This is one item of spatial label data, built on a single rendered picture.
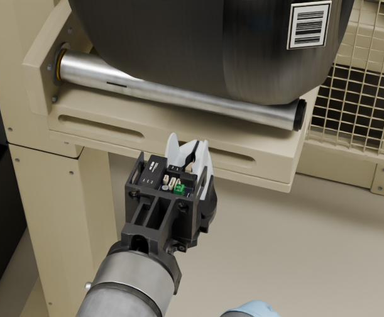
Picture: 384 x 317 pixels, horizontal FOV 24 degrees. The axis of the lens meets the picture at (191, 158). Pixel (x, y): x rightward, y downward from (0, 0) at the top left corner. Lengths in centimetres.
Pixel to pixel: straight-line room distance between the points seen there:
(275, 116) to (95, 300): 47
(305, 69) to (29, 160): 71
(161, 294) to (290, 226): 139
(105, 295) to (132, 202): 12
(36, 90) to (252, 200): 109
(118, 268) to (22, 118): 70
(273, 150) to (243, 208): 102
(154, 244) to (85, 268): 97
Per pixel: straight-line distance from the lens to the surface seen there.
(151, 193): 89
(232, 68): 99
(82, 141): 133
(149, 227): 88
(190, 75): 104
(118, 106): 128
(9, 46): 140
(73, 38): 132
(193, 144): 103
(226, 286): 211
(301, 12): 92
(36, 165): 160
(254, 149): 123
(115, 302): 82
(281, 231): 221
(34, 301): 211
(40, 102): 127
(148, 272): 85
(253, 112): 121
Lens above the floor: 180
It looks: 50 degrees down
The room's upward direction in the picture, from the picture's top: straight up
